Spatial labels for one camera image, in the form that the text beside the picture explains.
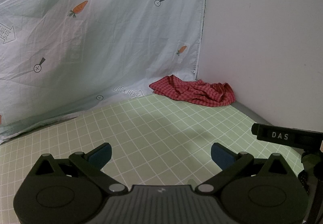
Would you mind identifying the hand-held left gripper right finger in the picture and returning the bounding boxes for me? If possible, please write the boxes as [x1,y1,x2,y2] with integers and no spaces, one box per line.
[197,142,293,195]

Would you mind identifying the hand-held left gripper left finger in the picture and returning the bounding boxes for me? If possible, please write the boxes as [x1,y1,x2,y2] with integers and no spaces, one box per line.
[30,142,126,195]

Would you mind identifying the red checked cloth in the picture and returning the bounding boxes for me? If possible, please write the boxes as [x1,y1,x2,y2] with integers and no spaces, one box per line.
[149,75,236,107]

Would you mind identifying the green checked mat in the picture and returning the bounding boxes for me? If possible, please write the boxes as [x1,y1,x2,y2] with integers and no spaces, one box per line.
[0,94,307,190]

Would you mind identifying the carrot printed pale sheet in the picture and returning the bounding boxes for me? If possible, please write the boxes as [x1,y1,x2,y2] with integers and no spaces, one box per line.
[0,0,208,144]

